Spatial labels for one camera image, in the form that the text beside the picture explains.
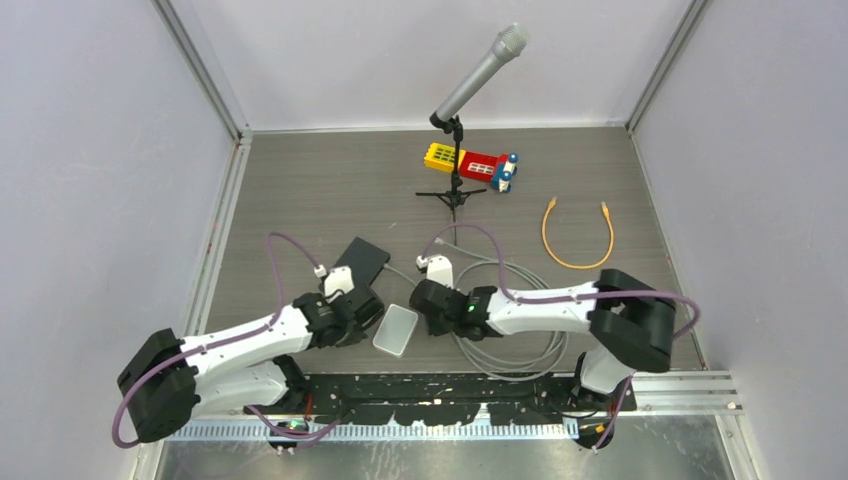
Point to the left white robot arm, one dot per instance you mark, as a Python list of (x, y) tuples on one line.
[(171, 380)]

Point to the colourful toy block vehicle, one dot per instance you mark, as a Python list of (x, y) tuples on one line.
[(496, 171)]

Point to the black microphone tripod stand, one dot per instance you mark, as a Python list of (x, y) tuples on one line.
[(454, 197)]

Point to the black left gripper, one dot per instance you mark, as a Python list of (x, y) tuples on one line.
[(354, 338)]

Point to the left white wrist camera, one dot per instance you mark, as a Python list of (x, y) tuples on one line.
[(338, 281)]

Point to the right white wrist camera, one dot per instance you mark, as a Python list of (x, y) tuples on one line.
[(437, 269)]

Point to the grey handheld microphone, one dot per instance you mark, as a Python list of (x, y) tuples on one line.
[(508, 45)]

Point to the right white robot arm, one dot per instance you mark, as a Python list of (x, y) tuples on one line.
[(632, 323)]

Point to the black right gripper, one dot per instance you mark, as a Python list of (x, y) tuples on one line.
[(436, 328)]

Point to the slotted cable duct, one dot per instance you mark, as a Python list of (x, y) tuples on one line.
[(481, 429)]

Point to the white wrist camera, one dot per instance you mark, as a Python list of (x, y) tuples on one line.
[(338, 281), (437, 269)]

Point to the white network switch box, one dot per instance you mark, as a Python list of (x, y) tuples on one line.
[(395, 330)]

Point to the black network switch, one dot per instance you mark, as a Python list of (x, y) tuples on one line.
[(365, 260)]

